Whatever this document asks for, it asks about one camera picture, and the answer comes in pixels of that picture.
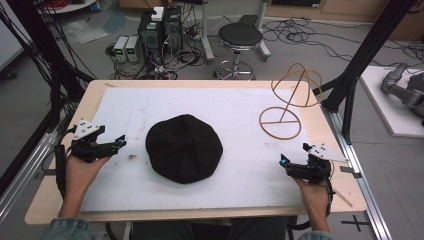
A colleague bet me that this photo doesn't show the grey bench power supply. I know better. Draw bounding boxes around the grey bench power supply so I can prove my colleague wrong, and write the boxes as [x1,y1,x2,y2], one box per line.
[113,35,130,63]
[125,35,141,63]

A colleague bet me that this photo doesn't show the black computer tower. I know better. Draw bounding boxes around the black computer tower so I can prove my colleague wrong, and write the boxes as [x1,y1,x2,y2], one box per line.
[162,5,184,54]
[137,11,164,65]

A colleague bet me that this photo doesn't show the black metal frame post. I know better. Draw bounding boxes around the black metal frame post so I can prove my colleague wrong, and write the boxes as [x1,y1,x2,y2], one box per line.
[312,0,418,145]
[0,0,96,198]

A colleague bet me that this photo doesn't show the white table mat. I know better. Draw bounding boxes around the white table mat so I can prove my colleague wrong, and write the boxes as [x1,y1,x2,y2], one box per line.
[80,86,310,213]

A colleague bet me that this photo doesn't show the aluminium rail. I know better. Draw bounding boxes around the aluminium rail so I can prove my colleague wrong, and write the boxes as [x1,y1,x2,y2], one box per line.
[323,105,394,240]
[0,131,58,224]

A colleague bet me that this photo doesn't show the person's left hand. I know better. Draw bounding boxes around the person's left hand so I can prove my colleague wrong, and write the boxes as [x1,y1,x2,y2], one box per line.
[63,154,112,205]

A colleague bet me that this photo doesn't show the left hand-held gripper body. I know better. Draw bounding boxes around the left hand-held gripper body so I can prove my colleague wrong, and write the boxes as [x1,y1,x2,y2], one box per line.
[68,118,118,164]

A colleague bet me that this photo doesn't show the wooden wire hat stand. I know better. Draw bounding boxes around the wooden wire hat stand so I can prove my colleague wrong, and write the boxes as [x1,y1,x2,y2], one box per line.
[258,62,324,141]

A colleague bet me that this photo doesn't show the white box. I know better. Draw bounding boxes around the white box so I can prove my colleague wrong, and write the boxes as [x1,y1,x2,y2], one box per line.
[151,6,166,22]

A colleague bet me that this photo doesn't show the person's dark trousers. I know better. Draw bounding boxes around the person's dark trousers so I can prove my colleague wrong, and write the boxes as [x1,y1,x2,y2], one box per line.
[129,216,290,240]

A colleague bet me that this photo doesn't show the white table leg frame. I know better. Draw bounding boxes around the white table leg frame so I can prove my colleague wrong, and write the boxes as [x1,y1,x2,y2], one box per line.
[198,0,272,64]

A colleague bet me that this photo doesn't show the black round stool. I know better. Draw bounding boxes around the black round stool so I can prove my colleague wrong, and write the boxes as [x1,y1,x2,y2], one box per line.
[213,22,265,81]

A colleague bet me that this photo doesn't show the black floor cables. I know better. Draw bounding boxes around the black floor cables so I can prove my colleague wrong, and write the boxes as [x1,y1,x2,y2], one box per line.
[261,18,424,69]

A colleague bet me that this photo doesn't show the black beret hat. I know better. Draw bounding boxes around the black beret hat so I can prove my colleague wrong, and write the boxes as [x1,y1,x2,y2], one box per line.
[145,113,224,185]

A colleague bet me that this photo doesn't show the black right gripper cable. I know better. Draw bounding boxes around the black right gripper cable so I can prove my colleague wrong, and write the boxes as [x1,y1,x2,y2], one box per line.
[287,161,336,231]

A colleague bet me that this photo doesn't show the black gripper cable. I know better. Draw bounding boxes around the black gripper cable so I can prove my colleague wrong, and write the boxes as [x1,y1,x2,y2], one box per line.
[54,131,76,200]
[287,161,336,231]

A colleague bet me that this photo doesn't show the white floor board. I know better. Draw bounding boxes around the white floor board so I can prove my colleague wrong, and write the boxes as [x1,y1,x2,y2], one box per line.
[359,65,424,139]

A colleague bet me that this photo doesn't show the tangle of floor cables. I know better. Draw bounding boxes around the tangle of floor cables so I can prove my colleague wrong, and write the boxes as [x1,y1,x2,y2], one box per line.
[105,6,207,81]

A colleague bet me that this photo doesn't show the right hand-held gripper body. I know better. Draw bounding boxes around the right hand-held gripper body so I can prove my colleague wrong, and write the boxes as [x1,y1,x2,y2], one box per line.
[285,143,349,185]

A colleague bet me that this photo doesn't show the person's right hand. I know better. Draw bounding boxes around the person's right hand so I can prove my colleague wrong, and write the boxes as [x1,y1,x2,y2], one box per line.
[293,177,331,216]

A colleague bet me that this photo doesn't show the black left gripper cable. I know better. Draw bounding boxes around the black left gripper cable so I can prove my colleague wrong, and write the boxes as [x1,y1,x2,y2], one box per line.
[54,131,76,200]

